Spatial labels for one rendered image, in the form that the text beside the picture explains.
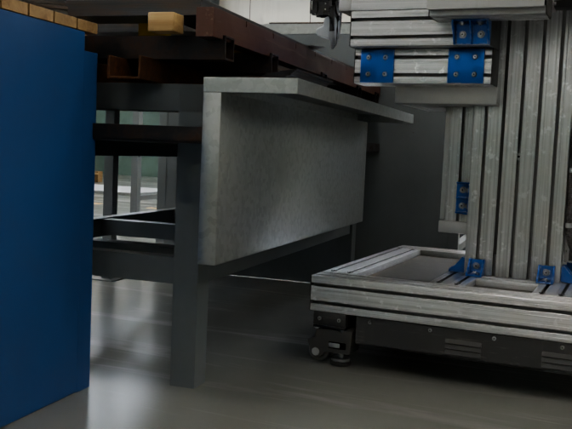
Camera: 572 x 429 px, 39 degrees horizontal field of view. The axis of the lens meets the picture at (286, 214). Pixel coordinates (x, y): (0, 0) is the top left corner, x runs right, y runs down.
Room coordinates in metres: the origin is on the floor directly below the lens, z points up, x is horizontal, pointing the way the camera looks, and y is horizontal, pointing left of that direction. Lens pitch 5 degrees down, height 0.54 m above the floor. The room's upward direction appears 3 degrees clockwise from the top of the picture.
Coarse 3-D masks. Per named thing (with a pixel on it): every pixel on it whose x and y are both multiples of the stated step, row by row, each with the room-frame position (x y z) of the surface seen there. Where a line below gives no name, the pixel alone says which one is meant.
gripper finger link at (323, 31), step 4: (328, 16) 2.42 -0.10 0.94; (324, 20) 2.42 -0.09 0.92; (328, 20) 2.42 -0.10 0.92; (336, 20) 2.43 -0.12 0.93; (324, 24) 2.43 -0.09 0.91; (328, 24) 2.42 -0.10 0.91; (336, 24) 2.43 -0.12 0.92; (320, 28) 2.43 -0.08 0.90; (324, 28) 2.43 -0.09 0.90; (328, 28) 2.42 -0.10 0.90; (316, 32) 2.44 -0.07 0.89; (320, 32) 2.43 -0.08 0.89; (324, 32) 2.43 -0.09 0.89; (328, 32) 2.42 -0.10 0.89; (332, 32) 2.41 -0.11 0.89; (320, 36) 2.43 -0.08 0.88; (324, 36) 2.43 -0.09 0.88; (328, 36) 2.42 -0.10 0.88; (332, 36) 2.41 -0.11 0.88; (332, 40) 2.42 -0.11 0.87; (332, 44) 2.43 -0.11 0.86; (332, 48) 2.43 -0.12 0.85
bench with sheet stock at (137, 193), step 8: (136, 112) 5.02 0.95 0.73; (136, 120) 5.02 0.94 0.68; (136, 160) 5.01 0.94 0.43; (136, 168) 5.01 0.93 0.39; (136, 176) 5.01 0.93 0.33; (136, 184) 5.01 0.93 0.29; (96, 192) 5.15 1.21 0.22; (120, 192) 5.09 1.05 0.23; (128, 192) 5.07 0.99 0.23; (136, 192) 5.01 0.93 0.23; (144, 192) 5.16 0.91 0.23; (152, 192) 5.26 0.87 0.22; (136, 200) 5.01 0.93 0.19; (136, 208) 5.01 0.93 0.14
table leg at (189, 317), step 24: (192, 120) 1.78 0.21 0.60; (192, 144) 1.78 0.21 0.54; (192, 168) 1.78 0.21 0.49; (192, 192) 1.78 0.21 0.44; (192, 216) 1.78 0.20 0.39; (192, 240) 1.78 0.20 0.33; (192, 264) 1.78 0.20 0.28; (192, 288) 1.78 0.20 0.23; (192, 312) 1.78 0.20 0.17; (192, 336) 1.78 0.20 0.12; (192, 360) 1.78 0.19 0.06; (192, 384) 1.78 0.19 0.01
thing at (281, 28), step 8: (264, 24) 3.38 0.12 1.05; (272, 24) 3.37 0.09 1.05; (280, 24) 3.36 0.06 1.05; (288, 24) 3.35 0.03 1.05; (296, 24) 3.33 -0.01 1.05; (304, 24) 3.32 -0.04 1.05; (312, 24) 3.31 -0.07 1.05; (320, 24) 3.30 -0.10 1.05; (344, 24) 3.27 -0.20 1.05; (280, 32) 3.36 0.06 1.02; (288, 32) 3.35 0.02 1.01; (296, 32) 3.33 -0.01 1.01; (304, 32) 3.32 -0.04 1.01; (312, 32) 3.31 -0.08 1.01; (344, 32) 3.27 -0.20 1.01
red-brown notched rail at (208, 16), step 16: (208, 16) 1.69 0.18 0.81; (224, 16) 1.73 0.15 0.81; (208, 32) 1.69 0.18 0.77; (224, 32) 1.74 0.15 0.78; (240, 32) 1.82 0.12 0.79; (256, 32) 1.92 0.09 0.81; (240, 48) 1.86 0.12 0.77; (256, 48) 1.92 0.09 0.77; (272, 48) 2.03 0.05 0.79; (288, 48) 2.14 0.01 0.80; (304, 48) 2.27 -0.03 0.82; (288, 64) 2.16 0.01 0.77; (304, 64) 2.27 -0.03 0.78; (320, 64) 2.42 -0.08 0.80; (336, 64) 2.59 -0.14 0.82; (336, 80) 2.60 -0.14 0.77; (352, 80) 2.80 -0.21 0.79
